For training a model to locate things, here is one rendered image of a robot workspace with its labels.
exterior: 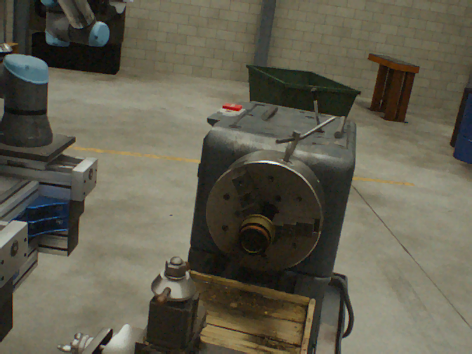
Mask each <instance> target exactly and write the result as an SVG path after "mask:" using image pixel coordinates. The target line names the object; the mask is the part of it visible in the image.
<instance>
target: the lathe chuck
mask: <svg viewBox="0 0 472 354"><path fill-rule="evenodd" d="M280 159H284V155H280V154H276V153H269V152H264V153H256V154H253V155H248V156H246V157H243V158H241V159H239V161H237V162H235V163H234V164H233V165H232V166H230V167H228V169H227V170H226V171H225V172H224V173H223V174H222V176H221V177H220V178H219V179H218V181H217V182H216V184H215V185H214V186H213V187H212V189H211V191H210V193H209V197H208V200H207V203H206V221H207V225H208V228H209V232H210V235H211V237H212V238H213V239H214V241H215V243H216V244H217V245H218V247H219V248H220V250H221V251H222V252H223V253H224V254H225V255H226V254H227V252H228V251H229V250H230V249H231V248H232V246H233V245H234V244H235V243H236V241H237V240H238V232H239V226H240V223H241V222H242V220H243V219H244V217H243V215H242V212H241V211H240V210H241V208H242V207H241V205H240V203H239V200H238V198H237V197H238V196H239V194H238V192H237V190H236V188H235V186H234V184H233V182H232V179H233V177H234V176H235V174H234V172H233V169H234V168H235V167H237V166H240V165H242V164H244V165H245V166H246V168H247V171H248V172H249V173H250V175H251V178H252V180H253V182H254V185H255V186H256V189H257V190H258V193H259V195H260V197H261V200H262V202H267V203H270V204H272V205H273V206H274V207H275V208H276V209H277V210H278V212H279V213H280V214H284V215H290V216H299V217H304V218H314V219H320V229H319V232H313V238H309V237H299V236H295V237H294V239H293V238H287V237H282V239H281V240H277V239H274V240H273V242H272V243H271V244H270V246H269V247H268V248H267V249H266V250H265V251H264V253H263V254H261V255H260V256H248V255H246V256H244V257H243V259H242V260H241V261H240V262H239V263H238V264H240V265H241V266H244V267H246V268H251V269H253V270H260V271H276V270H283V269H286V268H289V267H292V266H295V265H296V264H297V263H300V262H301V261H302V260H303V259H304V258H305V257H307V256H308V255H309V253H310V252H311V251H312V250H313V249H314V248H315V245H316V244H317V242H318V240H319V238H320V233H321V229H322V222H323V218H324V212H325V206H324V200H323V196H322V191H321V189H320V186H319V185H318V183H317V181H316V180H315V177H314V176H313V174H312V173H311V172H309V170H307V168H305V167H304V166H302V165H301V164H299V163H298V162H296V161H295V159H292V158H289V162H291V164H287V163H284V162H281V161H280Z"/></svg>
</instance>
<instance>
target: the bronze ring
mask: <svg viewBox="0 0 472 354"><path fill-rule="evenodd" d="M274 239H275V226H274V224H273V222H272V221H271V220H270V219H269V218H266V217H265V216H262V215H257V214H254V215H250V216H247V217H245V218H244V219H243V220H242V222H241V223H240V226H239V232H238V240H237V243H238V246H239V248H240V249H241V250H242V252H243V253H244V254H246V255H248V256H260V255H261V254H263V253H264V251H265V250H266V249H267V248H268V247H269V246H270V244H271V243H272V242H273V240H274Z"/></svg>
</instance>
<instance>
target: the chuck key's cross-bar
mask: <svg viewBox="0 0 472 354"><path fill-rule="evenodd" d="M335 119H336V118H335V117H334V116H333V117H330V118H329V119H327V120H326V121H325V122H323V123H321V124H320V125H318V126H316V127H315V128H313V129H311V130H309V131H308V132H305V133H304V134H302V135H301V136H300V137H299V140H302V139H304V138H305V137H308V136H309V135H311V134H313V133H315V132H316V131H318V130H319V129H321V128H322V127H324V126H326V125H328V124H329V123H332V122H333V121H335ZM291 141H293V142H294V141H295V137H288V138H278V139H276V141H275V142H276V144H281V143H290V142H291Z"/></svg>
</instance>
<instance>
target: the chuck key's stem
mask: <svg viewBox="0 0 472 354"><path fill-rule="evenodd" d="M300 135H301V132H299V131H296V130H294V131H293V133H292V135H291V137H295V141H294V142H293V141H291V142H290V143H289V144H288V146H287V149H286V150H285V156H284V159H283V162H285V163H289V158H290V157H291V155H292V154H293V153H294V151H295V148H296V145H297V143H298V140H299V137H300Z"/></svg>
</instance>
